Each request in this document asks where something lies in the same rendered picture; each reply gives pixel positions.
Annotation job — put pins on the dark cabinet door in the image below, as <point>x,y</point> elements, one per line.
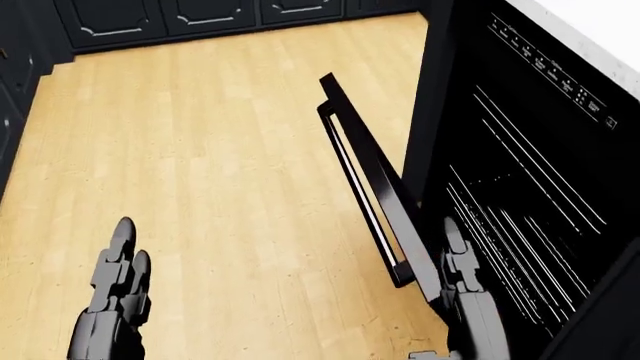
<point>302,9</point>
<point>382,6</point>
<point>210,15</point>
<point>112,20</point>

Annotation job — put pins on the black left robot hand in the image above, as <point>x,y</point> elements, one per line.
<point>107,330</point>

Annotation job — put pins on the dishwasher control panel strip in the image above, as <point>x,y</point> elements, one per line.
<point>550,69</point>

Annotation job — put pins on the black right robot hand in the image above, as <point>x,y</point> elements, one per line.
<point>475,318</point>

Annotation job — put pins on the black dishwasher body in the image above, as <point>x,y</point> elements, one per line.
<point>505,123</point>

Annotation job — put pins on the black dishwasher door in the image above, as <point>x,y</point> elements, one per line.
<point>385,180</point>

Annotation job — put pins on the white speckled countertop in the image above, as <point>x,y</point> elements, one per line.
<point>600,33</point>

